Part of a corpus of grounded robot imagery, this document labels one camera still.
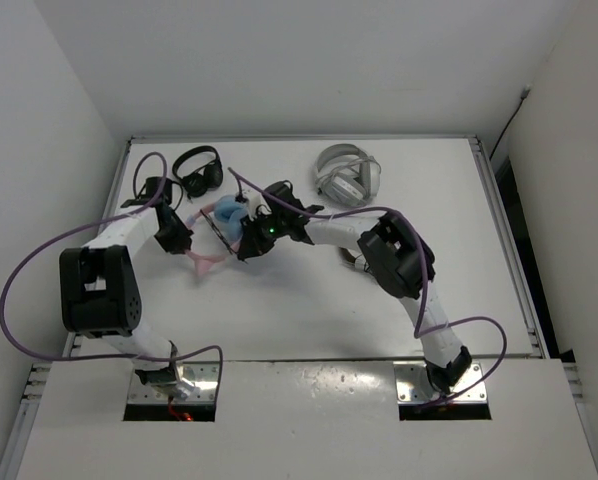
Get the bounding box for white grey headphones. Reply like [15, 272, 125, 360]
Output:
[313, 143, 382, 208]

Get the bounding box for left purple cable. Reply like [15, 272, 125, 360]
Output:
[0, 152, 225, 362]

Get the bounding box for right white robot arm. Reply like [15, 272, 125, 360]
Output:
[237, 182, 472, 396]

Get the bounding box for brown silver headphones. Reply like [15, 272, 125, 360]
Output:
[338, 248, 373, 275]

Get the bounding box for pink blue cat-ear headphones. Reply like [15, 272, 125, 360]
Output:
[184, 195, 248, 277]

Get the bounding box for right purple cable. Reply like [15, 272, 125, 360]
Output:
[227, 167, 509, 409]

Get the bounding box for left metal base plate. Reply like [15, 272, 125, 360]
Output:
[127, 362, 220, 406]

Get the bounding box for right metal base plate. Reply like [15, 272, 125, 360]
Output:
[393, 360, 488, 406]

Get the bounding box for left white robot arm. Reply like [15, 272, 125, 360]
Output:
[59, 177, 195, 401]

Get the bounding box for black Panasonic headphones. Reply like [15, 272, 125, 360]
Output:
[171, 145, 224, 200]

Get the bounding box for thin black headphone cable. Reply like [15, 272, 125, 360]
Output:
[198, 209, 243, 254]

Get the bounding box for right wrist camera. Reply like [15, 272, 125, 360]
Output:
[235, 187, 264, 219]

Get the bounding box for black wall cable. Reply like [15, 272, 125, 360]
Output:
[488, 89, 530, 166]

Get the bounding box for purple cable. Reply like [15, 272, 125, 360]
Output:
[0, 152, 225, 362]
[227, 167, 509, 409]

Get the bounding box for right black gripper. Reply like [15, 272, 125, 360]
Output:
[240, 211, 288, 260]

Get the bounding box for metal base plate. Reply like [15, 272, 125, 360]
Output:
[127, 362, 220, 406]
[393, 360, 488, 406]

